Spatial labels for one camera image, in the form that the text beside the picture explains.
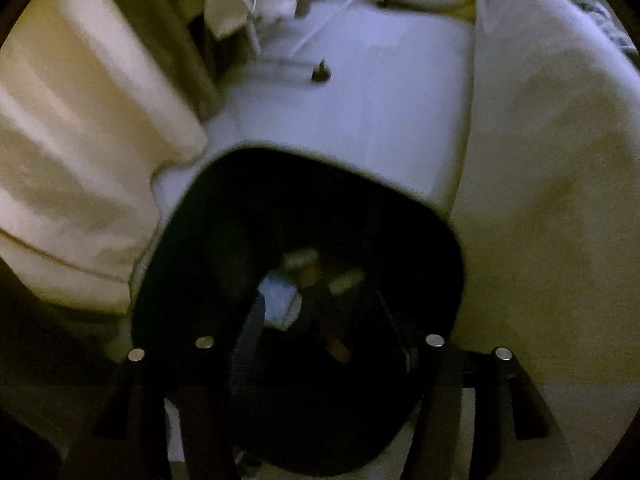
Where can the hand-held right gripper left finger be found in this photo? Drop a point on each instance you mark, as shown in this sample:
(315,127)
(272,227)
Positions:
(250,332)

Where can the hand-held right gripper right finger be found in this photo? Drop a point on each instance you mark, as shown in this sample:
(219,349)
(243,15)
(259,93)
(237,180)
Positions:
(400,340)

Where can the blue white printed packet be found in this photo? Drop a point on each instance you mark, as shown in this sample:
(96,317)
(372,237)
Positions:
(280,297)

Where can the cream curtain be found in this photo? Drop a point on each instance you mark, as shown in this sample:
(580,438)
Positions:
(75,135)

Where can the white rod black knob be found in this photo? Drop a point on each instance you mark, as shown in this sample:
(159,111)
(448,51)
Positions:
(320,72)

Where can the blue white patterned duvet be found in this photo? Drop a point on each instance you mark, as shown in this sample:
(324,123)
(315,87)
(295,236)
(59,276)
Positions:
(605,15)

